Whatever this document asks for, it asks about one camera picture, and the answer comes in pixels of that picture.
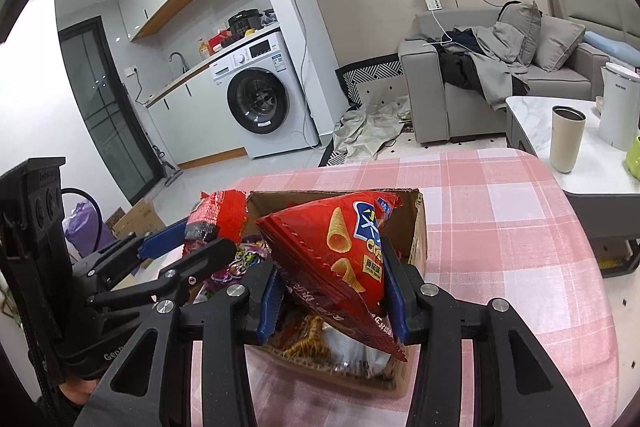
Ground purple candy bag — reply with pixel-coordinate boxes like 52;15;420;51
205;235;271;293

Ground red black snack pack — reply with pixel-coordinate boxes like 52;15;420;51
182;190;248;256

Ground red cone chips bag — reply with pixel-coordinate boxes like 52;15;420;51
255;191;406;361

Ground person's left hand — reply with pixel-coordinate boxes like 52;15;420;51
58;376;100;405

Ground cardboard box on floor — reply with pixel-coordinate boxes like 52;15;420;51
106;199;166;239

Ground purple plastic bag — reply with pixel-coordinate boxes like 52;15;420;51
62;200;113;257

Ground brown cardboard SF box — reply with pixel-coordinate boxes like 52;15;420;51
196;187;430;396

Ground pink plaid tablecloth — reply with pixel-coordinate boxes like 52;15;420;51
131;147;622;427

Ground white kitchen counter cabinets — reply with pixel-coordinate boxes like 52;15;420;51
148;67;247;167

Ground black glass door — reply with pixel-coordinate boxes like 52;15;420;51
58;16;163;205

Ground white washing machine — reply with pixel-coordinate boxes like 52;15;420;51
209;29;320;158

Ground beige cloth on floor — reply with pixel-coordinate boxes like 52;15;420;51
333;95;412;161

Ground grey sofa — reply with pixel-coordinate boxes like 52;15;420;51
397;0;640;145

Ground white marble coffee table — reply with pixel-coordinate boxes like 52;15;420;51
506;96;639;277

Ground beige tumbler cup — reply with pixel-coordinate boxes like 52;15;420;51
549;105;586;173

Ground black patterned chair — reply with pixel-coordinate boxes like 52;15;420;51
335;53;402;108

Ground green ceramic mug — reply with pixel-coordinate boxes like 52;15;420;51
625;135;640;180

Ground dark clothes on sofa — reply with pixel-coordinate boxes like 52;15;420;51
431;22;529;110

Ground white electric kettle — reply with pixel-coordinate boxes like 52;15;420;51
599;62;640;152

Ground grey cushion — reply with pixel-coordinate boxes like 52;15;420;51
534;15;586;72
498;1;542;66

